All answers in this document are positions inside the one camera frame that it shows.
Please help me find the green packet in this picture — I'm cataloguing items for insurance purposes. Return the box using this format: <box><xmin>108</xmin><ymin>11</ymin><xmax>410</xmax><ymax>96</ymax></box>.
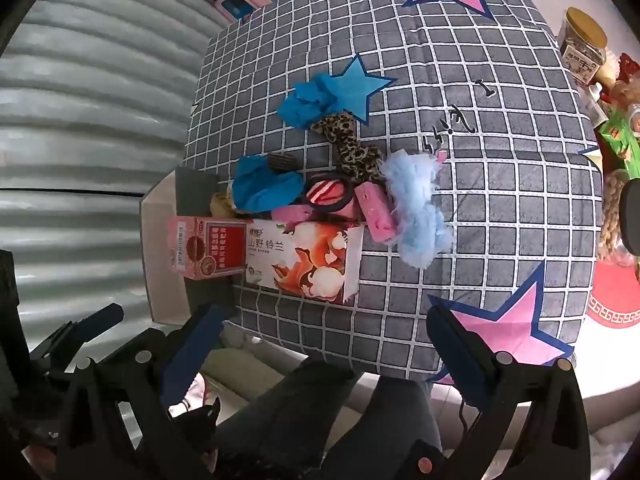
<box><xmin>597</xmin><ymin>110</ymin><xmax>640</xmax><ymax>179</ymax></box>

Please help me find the pink carton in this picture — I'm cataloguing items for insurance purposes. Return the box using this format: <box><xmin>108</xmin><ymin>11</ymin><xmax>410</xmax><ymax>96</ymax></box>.
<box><xmin>167</xmin><ymin>215</ymin><xmax>249</xmax><ymax>281</ymax></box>

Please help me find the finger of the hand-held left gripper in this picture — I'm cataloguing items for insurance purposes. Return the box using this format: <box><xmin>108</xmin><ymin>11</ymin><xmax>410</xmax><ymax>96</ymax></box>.
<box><xmin>29</xmin><ymin>304</ymin><xmax>124</xmax><ymax>377</ymax></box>

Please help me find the glass jar with gold lid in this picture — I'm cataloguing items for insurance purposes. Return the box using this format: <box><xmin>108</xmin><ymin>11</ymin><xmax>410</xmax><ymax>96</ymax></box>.
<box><xmin>557</xmin><ymin>7</ymin><xmax>609</xmax><ymax>86</ymax></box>

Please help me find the grey checked blanket with stars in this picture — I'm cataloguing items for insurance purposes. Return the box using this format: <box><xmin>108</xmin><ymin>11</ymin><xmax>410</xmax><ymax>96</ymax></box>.
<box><xmin>182</xmin><ymin>0</ymin><xmax>606</xmax><ymax>386</ymax></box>

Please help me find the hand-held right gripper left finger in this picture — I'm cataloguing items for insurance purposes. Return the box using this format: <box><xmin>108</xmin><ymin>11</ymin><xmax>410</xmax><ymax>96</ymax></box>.
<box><xmin>55</xmin><ymin>304</ymin><xmax>227</xmax><ymax>480</ymax></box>

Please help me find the pink towel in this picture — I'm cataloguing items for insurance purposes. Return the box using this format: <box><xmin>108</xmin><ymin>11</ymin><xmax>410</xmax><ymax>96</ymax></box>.
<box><xmin>356</xmin><ymin>182</ymin><xmax>398</xmax><ymax>243</ymax></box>
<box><xmin>272</xmin><ymin>204</ymin><xmax>321</xmax><ymax>224</ymax></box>

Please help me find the person's left leg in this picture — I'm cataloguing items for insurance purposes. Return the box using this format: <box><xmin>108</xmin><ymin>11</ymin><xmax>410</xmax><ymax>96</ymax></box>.
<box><xmin>215</xmin><ymin>360</ymin><xmax>362</xmax><ymax>480</ymax></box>

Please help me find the cream seat cushion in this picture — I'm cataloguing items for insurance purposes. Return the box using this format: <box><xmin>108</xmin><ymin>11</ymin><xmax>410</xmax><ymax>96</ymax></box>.
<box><xmin>200</xmin><ymin>336</ymin><xmax>311</xmax><ymax>411</ymax></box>

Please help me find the pink and black sock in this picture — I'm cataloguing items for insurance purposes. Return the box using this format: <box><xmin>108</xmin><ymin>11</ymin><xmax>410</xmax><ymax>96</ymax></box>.
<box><xmin>304</xmin><ymin>172</ymin><xmax>359</xmax><ymax>218</ymax></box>

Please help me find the person's right leg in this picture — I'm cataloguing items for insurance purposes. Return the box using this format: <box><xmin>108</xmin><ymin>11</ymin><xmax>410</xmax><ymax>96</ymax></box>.
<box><xmin>320</xmin><ymin>375</ymin><xmax>446</xmax><ymax>480</ymax></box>

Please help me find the pale green curtain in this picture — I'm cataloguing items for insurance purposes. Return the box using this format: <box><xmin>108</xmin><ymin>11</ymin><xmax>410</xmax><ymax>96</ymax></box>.
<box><xmin>0</xmin><ymin>0</ymin><xmax>236</xmax><ymax>356</ymax></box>

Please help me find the light blue fluffy cloth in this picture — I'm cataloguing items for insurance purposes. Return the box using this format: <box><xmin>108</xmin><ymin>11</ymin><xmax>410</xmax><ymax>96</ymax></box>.
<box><xmin>378</xmin><ymin>150</ymin><xmax>453</xmax><ymax>268</ymax></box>

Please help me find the clear jar of nuts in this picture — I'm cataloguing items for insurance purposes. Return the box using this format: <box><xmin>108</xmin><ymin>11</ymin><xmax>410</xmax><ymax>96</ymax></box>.
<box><xmin>597</xmin><ymin>170</ymin><xmax>636</xmax><ymax>266</ymax></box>

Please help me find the floral print carton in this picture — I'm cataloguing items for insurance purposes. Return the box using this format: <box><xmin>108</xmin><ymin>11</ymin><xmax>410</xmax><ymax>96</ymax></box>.
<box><xmin>244</xmin><ymin>219</ymin><xmax>366</xmax><ymax>306</ymax></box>

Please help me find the person's leg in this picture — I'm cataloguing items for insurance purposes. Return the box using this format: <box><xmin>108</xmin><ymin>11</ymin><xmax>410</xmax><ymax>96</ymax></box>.
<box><xmin>215</xmin><ymin>360</ymin><xmax>362</xmax><ymax>480</ymax></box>
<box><xmin>320</xmin><ymin>375</ymin><xmax>446</xmax><ymax>480</ymax></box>

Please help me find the beige cloth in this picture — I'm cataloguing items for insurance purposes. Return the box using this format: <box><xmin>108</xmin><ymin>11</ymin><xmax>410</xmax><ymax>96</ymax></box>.
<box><xmin>209</xmin><ymin>192</ymin><xmax>236</xmax><ymax>219</ymax></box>

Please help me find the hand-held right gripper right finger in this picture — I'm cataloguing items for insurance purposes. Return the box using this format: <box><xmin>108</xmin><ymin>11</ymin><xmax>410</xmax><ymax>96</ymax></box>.
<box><xmin>400</xmin><ymin>304</ymin><xmax>592</xmax><ymax>480</ymax></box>

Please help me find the white storage box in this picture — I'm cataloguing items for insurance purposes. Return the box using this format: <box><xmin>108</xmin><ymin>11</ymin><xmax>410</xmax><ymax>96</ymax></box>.
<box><xmin>139</xmin><ymin>167</ymin><xmax>241</xmax><ymax>326</ymax></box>

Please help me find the leopard print cloth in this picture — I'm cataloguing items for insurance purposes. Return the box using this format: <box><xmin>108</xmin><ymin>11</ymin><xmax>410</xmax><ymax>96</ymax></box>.
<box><xmin>312</xmin><ymin>114</ymin><xmax>383</xmax><ymax>183</ymax></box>

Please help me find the red round tin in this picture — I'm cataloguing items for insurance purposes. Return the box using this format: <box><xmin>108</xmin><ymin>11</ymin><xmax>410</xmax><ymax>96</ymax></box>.
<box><xmin>586</xmin><ymin>255</ymin><xmax>640</xmax><ymax>329</ymax></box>

